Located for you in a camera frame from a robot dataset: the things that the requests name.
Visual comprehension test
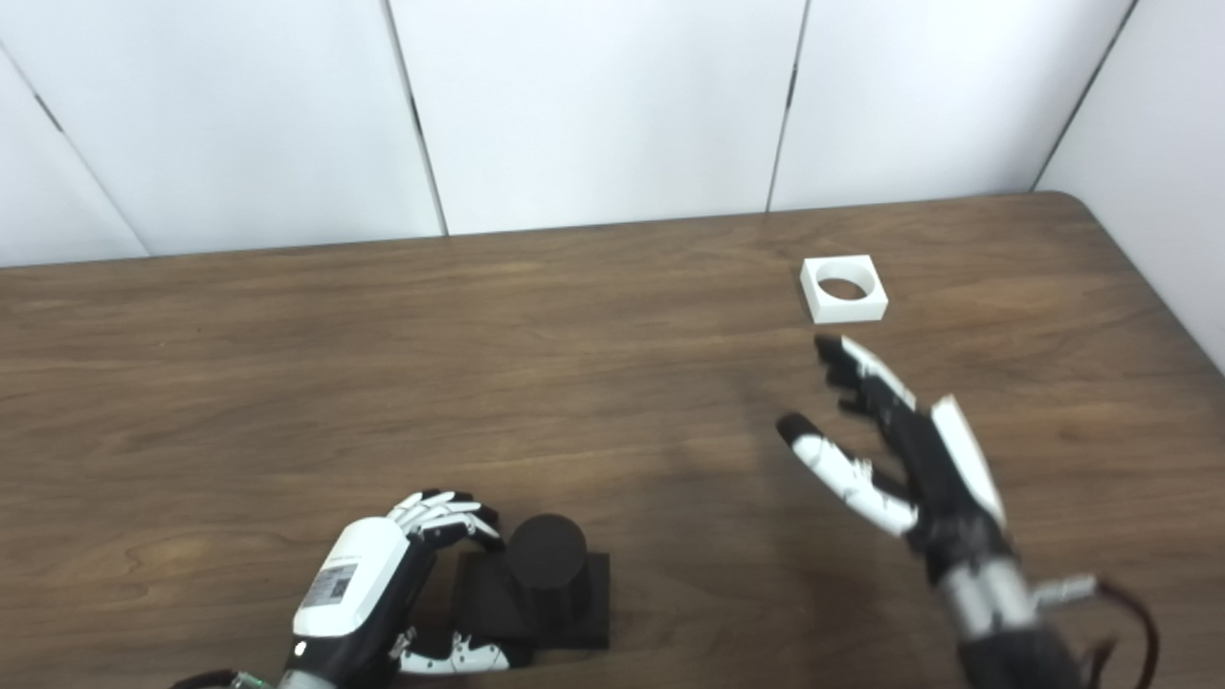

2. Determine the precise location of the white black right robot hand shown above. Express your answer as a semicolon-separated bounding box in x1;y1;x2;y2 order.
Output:
776;334;1015;580

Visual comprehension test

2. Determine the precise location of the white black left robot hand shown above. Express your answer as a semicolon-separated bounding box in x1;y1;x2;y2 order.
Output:
282;490;532;689

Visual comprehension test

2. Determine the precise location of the white square piece with hole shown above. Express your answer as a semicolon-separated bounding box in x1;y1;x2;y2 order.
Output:
799;255;889;323

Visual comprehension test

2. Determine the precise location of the black peg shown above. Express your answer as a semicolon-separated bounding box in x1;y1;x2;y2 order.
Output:
450;514;612;650

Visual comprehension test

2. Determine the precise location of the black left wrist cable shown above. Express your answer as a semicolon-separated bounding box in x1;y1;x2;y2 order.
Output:
167;669;280;689

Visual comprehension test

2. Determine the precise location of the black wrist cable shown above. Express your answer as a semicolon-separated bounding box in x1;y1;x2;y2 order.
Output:
1032;571;1161;689
167;669;280;689

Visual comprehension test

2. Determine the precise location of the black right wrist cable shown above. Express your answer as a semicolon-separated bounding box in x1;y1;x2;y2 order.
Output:
1032;571;1161;689

